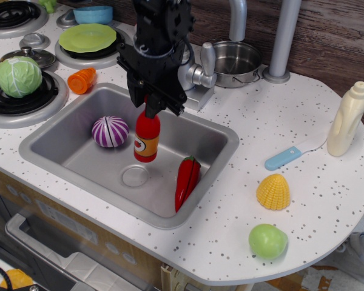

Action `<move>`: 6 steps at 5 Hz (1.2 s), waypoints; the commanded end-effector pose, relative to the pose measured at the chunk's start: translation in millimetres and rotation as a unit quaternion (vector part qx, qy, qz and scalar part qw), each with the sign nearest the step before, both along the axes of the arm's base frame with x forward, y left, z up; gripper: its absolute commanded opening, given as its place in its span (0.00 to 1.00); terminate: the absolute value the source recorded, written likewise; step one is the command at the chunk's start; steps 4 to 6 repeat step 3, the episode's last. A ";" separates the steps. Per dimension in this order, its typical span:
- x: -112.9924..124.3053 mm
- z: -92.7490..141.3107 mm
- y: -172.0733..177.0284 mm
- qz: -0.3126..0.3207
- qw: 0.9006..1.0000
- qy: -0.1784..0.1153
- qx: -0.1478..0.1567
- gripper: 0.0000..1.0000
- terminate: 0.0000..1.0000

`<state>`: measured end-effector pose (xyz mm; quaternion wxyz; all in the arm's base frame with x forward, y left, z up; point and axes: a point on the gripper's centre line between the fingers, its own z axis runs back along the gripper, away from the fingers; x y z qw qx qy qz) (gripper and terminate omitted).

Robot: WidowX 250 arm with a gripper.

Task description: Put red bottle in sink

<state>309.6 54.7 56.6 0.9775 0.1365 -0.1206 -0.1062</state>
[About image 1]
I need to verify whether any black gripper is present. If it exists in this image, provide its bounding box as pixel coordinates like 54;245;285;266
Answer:
117;41;187;119

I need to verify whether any red ketchup bottle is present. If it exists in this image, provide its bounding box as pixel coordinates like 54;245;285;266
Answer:
134;110;161;163

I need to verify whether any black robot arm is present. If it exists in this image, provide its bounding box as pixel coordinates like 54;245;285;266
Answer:
117;1;195;119

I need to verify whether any silver toy sink basin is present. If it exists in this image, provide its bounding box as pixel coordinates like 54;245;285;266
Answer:
19;83;239;229

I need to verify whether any cream plastic bottle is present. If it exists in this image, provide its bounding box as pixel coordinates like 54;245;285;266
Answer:
327;81;364;156

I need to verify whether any purple striped toy onion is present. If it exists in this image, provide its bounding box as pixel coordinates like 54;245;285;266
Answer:
92;116;129;148

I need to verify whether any silver toy faucet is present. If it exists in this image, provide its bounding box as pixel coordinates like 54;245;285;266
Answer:
178;1;247;111

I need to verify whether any right stove burner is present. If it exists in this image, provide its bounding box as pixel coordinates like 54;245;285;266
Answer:
55;42;119;70

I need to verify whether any stove burner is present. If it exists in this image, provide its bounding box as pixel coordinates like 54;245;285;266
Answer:
55;42;119;70
0;1;49;39
0;72;68;129

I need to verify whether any orange toy carrot piece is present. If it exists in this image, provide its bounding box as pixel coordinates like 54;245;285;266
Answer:
67;67;96;95

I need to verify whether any green toy plate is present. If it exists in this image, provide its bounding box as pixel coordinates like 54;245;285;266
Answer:
58;23;116;53

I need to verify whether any red toy chili pepper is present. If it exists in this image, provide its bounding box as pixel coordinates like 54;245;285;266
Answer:
175;156;201;212

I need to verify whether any small steel pot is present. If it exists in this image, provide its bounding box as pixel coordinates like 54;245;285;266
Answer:
213;41;263;89

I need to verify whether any blue toy bowl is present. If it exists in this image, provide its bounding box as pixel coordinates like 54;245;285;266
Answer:
73;6;113;25

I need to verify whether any steel pot lid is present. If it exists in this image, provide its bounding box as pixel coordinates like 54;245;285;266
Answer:
0;47;56;69

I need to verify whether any grey stove knob back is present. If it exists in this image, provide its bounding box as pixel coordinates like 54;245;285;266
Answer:
56;9;78;29

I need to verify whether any grey stove knob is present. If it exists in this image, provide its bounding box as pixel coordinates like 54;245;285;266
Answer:
19;32;50;50
56;9;78;29

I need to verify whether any grey stove knob centre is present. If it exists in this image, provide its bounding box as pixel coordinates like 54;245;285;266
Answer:
19;32;50;50

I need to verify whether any green toy cabbage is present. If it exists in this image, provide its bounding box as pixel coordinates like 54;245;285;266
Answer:
0;56;42;98

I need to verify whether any grey support pole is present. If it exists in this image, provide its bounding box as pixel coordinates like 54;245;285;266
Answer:
263;0;302;84

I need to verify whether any green toy vegetable top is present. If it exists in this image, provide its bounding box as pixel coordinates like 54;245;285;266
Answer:
38;0;57;14

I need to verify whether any front left stove burner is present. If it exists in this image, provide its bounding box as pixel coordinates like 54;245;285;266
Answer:
0;72;68;129

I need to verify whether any yellow toy corn piece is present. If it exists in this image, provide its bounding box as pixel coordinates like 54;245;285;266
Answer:
256;174;290;210

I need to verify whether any back left stove burner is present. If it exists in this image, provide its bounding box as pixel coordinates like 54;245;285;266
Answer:
0;1;49;39

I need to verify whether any green toy apple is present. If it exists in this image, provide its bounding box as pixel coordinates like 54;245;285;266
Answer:
248;224;288;259

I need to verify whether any yellow object bottom left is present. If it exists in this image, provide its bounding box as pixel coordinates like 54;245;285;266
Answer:
5;269;34;290

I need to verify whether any blue handled toy knife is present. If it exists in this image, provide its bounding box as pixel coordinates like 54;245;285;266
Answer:
265;134;326;171

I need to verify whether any grey oven door handle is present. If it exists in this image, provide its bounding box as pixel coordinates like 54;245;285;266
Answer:
5;214;118;290

